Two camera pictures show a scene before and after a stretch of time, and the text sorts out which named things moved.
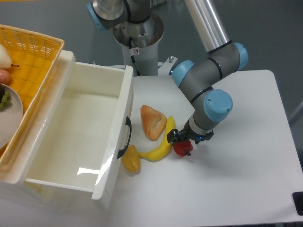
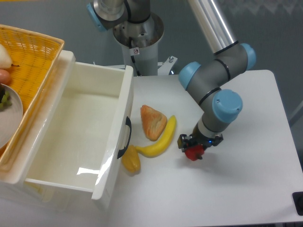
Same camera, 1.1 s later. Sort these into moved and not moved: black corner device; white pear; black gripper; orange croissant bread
Moved: black gripper
Not moved: orange croissant bread; white pear; black corner device
